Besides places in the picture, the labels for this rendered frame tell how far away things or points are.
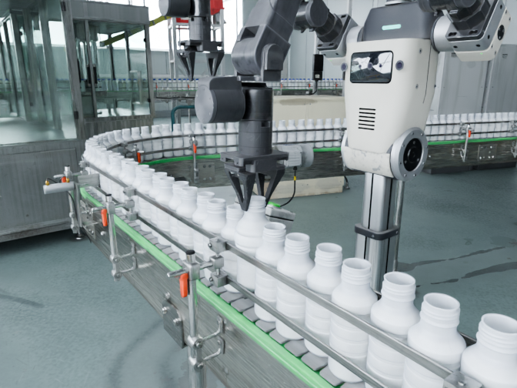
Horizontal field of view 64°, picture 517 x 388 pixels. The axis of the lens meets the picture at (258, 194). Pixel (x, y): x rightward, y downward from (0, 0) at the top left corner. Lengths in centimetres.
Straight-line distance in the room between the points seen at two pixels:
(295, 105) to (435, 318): 443
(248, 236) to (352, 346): 25
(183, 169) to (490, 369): 190
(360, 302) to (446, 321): 11
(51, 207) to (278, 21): 333
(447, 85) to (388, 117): 546
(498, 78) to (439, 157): 443
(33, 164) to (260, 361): 320
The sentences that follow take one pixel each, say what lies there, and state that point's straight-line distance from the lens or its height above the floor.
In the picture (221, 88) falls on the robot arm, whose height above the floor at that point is 138.
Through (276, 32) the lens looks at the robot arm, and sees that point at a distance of 67.
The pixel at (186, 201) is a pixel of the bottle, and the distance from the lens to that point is 90.
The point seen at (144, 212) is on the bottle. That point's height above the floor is 106.
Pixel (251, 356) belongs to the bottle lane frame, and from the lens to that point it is 75.
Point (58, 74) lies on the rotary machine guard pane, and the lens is 375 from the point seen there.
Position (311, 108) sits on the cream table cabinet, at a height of 105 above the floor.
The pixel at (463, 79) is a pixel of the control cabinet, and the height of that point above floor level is 137.
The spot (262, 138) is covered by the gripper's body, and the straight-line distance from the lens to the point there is 67.
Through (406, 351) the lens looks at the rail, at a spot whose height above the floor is 111.
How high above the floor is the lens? 140
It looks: 16 degrees down
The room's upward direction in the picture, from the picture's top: straight up
